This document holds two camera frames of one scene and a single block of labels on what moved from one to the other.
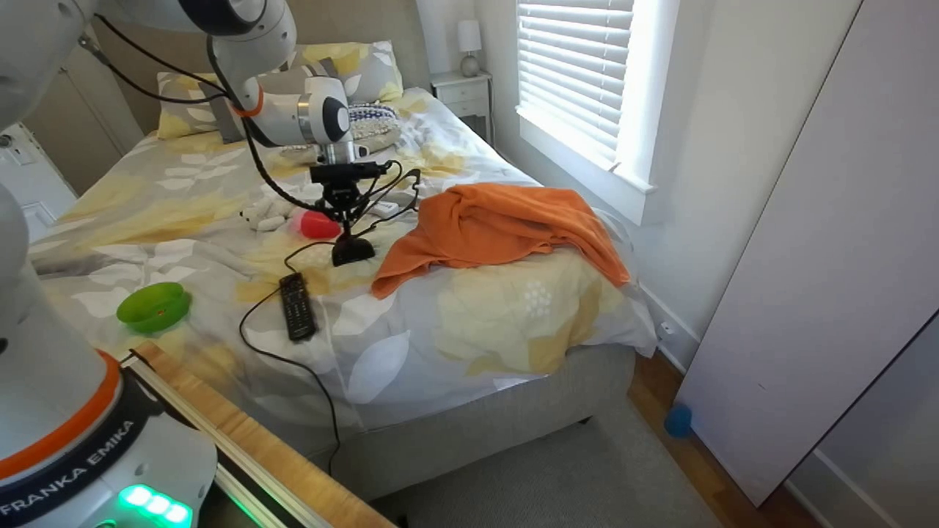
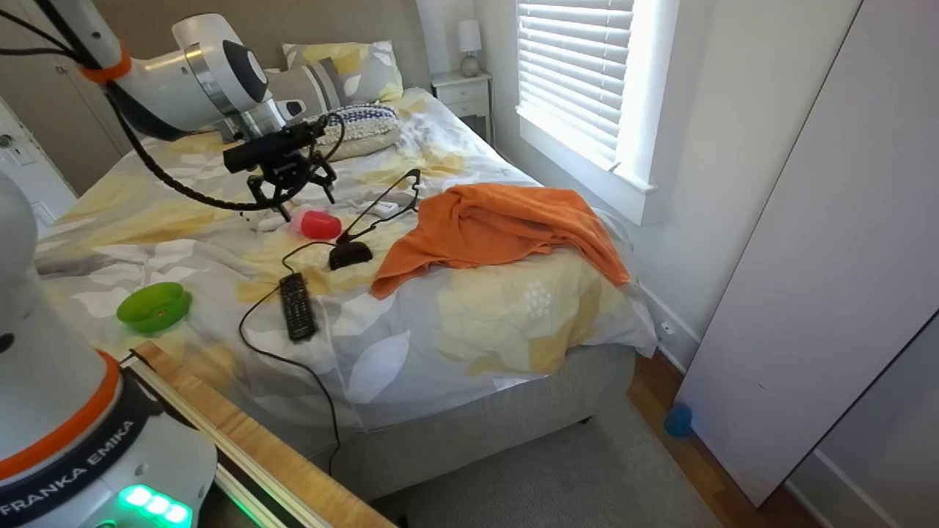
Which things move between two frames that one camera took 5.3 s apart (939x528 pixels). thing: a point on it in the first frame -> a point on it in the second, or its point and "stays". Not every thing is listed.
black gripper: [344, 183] -> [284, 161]
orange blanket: [486, 218] stays
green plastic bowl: [153, 306] stays
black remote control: [301, 322] stays
